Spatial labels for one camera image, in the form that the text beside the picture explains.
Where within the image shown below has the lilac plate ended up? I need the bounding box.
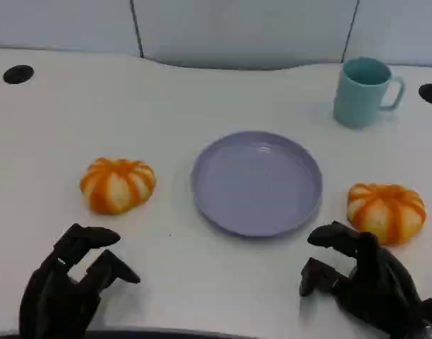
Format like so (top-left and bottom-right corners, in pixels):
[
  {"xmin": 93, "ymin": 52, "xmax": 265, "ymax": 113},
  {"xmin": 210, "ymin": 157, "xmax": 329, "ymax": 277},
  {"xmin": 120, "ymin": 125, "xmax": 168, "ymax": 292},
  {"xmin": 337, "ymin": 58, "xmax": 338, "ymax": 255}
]
[{"xmin": 190, "ymin": 130, "xmax": 324, "ymax": 239}]

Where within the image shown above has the grey desk partition panel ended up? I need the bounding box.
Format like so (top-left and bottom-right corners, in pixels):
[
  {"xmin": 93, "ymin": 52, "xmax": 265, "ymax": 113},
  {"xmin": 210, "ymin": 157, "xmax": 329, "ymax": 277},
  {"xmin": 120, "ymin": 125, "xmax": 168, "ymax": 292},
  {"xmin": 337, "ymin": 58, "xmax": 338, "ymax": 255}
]
[
  {"xmin": 342, "ymin": 0, "xmax": 432, "ymax": 68},
  {"xmin": 130, "ymin": 0, "xmax": 360, "ymax": 71},
  {"xmin": 0, "ymin": 0, "xmax": 145, "ymax": 59}
]

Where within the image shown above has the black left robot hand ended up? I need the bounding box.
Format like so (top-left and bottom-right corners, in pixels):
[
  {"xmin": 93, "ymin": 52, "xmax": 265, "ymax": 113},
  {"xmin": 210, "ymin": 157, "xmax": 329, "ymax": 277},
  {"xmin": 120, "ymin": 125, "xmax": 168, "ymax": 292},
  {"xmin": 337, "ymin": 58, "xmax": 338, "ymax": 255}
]
[{"xmin": 18, "ymin": 222, "xmax": 141, "ymax": 339}]

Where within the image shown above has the dark robot torso edge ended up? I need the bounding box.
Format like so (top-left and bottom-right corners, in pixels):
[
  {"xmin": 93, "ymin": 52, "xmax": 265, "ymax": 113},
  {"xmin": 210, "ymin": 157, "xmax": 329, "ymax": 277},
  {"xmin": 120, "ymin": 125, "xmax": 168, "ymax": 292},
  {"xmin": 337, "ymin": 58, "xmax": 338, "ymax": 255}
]
[{"xmin": 0, "ymin": 328, "xmax": 245, "ymax": 339}]

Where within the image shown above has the black round table grommet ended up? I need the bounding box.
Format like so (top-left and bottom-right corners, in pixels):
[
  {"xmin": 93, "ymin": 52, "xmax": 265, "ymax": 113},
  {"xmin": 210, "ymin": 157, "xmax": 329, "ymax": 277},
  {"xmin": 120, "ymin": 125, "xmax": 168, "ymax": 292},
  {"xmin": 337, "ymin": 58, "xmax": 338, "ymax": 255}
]
[
  {"xmin": 418, "ymin": 83, "xmax": 432, "ymax": 105},
  {"xmin": 2, "ymin": 64, "xmax": 35, "ymax": 85}
]

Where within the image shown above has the pale green mug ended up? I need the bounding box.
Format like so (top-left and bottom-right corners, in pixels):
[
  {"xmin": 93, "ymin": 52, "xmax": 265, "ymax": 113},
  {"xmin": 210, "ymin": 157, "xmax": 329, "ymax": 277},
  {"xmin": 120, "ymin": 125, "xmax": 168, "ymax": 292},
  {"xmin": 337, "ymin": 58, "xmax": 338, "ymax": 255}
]
[{"xmin": 333, "ymin": 56, "xmax": 407, "ymax": 129}]

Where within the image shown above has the orange white toy bread roll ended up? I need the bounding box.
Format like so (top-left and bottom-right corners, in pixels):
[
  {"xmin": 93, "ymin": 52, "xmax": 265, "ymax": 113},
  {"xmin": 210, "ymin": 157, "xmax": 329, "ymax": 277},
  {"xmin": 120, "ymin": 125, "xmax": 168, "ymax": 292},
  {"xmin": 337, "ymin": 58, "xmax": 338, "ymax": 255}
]
[
  {"xmin": 79, "ymin": 157, "xmax": 157, "ymax": 215},
  {"xmin": 347, "ymin": 182, "xmax": 427, "ymax": 246}
]

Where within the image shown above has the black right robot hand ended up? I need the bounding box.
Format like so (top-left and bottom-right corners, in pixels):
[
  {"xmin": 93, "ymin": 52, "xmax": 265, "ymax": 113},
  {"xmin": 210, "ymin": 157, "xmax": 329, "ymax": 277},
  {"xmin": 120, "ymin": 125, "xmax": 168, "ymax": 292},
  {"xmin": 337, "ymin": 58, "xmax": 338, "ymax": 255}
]
[{"xmin": 299, "ymin": 220, "xmax": 428, "ymax": 339}]

